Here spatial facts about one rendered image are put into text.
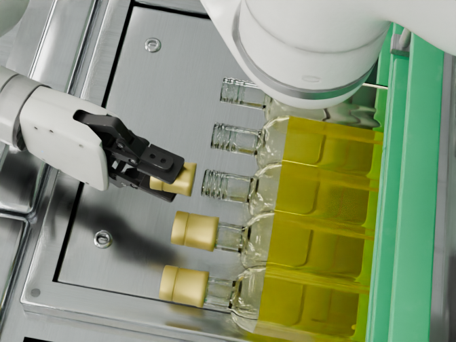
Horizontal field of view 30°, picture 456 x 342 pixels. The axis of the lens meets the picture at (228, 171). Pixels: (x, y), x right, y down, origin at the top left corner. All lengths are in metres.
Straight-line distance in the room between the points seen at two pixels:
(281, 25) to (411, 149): 0.31
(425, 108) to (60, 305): 0.45
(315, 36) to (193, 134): 0.58
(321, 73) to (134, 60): 0.62
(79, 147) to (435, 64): 0.36
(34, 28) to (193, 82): 0.24
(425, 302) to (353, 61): 0.27
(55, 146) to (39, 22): 0.33
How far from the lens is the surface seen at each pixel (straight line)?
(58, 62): 1.13
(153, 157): 0.87
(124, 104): 1.08
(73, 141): 0.86
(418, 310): 0.72
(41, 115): 0.88
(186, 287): 0.82
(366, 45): 0.51
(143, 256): 0.99
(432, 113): 0.81
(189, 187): 0.87
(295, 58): 0.52
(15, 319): 1.00
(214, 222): 0.85
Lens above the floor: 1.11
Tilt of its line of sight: 1 degrees up
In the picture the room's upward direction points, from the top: 80 degrees counter-clockwise
